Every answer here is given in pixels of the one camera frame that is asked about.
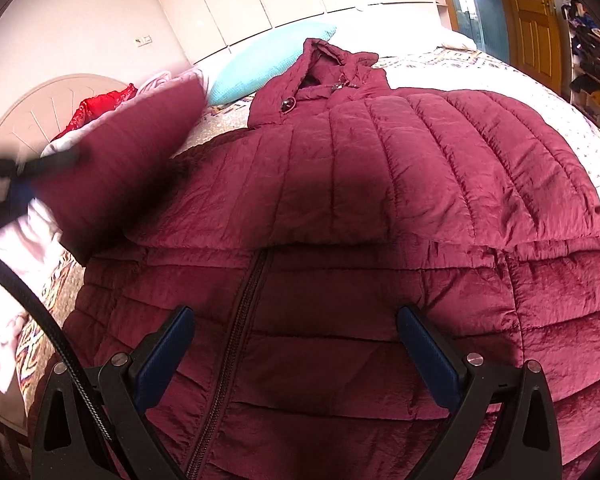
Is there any teal pillow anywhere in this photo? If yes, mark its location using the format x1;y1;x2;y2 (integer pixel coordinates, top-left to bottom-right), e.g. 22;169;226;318
207;24;338;107

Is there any red cloth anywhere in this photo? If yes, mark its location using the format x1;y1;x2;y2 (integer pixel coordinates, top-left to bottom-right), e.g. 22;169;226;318
50;84;138;142

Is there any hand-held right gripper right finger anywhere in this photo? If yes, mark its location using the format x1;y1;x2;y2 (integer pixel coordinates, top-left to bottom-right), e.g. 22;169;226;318
396;302;563;480

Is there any black cable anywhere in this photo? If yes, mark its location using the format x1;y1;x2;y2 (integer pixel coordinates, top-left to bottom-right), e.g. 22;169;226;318
0;247;118;446

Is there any cluttered clothes pile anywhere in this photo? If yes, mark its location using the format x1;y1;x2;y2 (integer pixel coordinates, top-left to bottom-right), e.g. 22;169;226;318
560;0;600;126

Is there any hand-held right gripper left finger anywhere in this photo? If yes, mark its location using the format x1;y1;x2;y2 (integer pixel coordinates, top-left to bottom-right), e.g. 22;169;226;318
30;305;196;480

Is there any maroon puffer jacket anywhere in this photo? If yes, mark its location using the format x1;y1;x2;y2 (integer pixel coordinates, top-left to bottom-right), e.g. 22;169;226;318
30;37;600;480

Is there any white headboard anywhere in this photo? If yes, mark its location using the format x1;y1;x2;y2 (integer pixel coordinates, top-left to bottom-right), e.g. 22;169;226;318
0;74;131;171

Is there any patterned beige bedspread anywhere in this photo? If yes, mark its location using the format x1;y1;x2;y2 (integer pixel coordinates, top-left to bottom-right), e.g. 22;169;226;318
17;42;600;411

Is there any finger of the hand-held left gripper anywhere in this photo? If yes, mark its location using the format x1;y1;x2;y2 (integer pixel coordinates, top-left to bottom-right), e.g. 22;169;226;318
0;179;35;233
0;151;81;183

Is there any wooden door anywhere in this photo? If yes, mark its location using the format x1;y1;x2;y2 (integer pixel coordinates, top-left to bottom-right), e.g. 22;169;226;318
492;0;568;93

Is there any teal glass door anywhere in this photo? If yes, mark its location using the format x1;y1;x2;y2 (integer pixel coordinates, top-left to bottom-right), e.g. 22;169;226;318
440;0;511;56

